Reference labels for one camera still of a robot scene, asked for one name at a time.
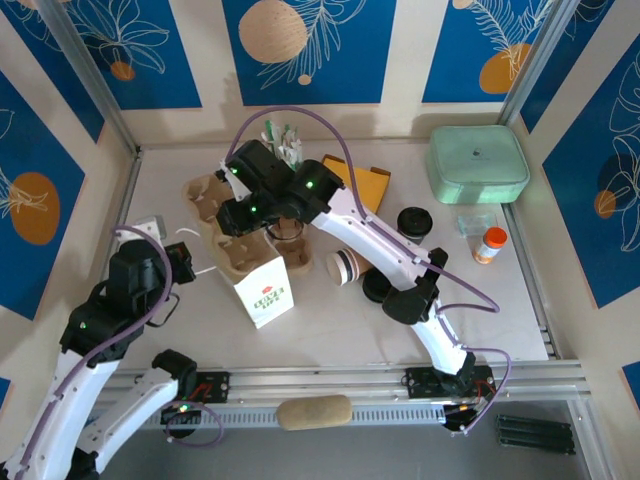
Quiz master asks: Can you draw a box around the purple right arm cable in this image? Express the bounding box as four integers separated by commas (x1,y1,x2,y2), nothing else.
225,105,512,436

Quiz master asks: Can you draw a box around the white paper bag with handles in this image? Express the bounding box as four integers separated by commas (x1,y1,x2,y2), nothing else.
172,226,296,330

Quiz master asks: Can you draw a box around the aluminium front rail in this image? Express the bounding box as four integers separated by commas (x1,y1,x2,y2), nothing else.
99,359,586,414

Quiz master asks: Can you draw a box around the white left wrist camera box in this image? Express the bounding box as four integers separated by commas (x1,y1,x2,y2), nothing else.
133,214,169,242

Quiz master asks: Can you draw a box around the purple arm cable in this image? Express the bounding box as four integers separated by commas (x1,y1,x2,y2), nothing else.
9,224,225,480
225,105,512,436

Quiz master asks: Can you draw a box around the striped brown paper cup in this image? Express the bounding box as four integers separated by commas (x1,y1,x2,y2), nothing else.
325,247,374,288

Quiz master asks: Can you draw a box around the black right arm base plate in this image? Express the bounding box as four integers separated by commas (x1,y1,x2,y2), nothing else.
402,367,496,401

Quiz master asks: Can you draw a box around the black controller board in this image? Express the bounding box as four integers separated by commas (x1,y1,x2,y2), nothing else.
159,398,205,427
442,399,494,435

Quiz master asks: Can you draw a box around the orange capped bottle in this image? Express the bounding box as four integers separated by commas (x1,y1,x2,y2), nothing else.
472,226,509,265

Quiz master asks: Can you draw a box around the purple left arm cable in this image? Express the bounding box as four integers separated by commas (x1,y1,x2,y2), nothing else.
9,224,225,480

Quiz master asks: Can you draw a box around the yellow napkin stack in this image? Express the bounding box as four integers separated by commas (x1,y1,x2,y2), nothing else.
324,158,386,209

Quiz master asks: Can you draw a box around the brown cardboard napkin tray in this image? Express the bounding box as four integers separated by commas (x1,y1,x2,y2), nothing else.
322,154,390,211

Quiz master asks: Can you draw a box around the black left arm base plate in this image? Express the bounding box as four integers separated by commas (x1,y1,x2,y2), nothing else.
138,370,232,405

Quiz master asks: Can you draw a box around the aluminium side rail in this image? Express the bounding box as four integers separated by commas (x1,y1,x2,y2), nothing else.
502,202,564,359
107,147,144,251

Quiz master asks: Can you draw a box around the aluminium corner post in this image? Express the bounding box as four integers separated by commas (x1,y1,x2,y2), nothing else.
37,0,142,160
497,0,589,129

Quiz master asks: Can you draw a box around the brown pulp cup carrier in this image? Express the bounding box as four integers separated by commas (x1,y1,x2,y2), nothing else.
180,172,316,281

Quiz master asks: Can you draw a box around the mint green zip case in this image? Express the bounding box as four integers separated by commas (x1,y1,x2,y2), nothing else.
424,124,531,205

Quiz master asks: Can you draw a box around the grey slotted cable duct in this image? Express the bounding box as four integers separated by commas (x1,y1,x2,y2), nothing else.
107,402,449,431

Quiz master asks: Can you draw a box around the clear plastic box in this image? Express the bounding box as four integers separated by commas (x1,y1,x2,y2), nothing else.
457,212,499,236

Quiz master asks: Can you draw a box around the black ribbed rack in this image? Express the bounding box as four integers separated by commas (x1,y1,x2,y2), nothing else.
495,413,574,456

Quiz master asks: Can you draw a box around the tan foam pad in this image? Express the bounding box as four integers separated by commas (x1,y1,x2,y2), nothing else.
276,394,354,431

